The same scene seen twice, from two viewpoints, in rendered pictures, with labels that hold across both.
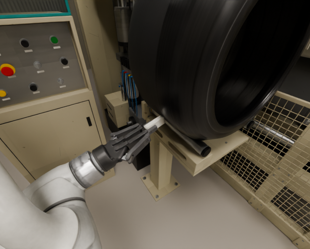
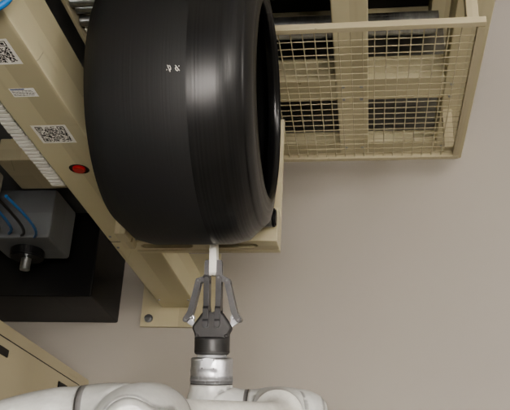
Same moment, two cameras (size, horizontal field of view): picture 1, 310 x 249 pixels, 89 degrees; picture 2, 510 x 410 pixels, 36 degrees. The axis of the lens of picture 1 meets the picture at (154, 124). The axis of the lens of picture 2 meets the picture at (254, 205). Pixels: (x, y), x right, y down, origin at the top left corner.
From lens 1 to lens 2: 1.31 m
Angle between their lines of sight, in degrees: 34
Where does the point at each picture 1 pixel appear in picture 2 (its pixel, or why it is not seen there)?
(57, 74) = not seen: outside the picture
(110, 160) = (227, 340)
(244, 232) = (375, 215)
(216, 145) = not seen: hidden behind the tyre
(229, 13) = (253, 164)
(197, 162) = (274, 237)
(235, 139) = not seen: hidden behind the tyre
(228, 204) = (320, 196)
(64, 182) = (224, 395)
